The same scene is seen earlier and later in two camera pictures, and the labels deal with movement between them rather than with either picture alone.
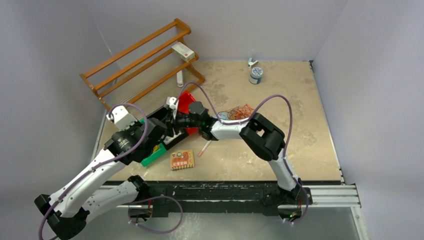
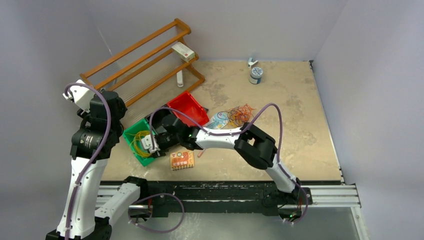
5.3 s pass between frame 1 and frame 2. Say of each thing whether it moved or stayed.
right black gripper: moved
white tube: stayed
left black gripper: moved
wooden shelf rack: stayed
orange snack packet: stayed
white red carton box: stayed
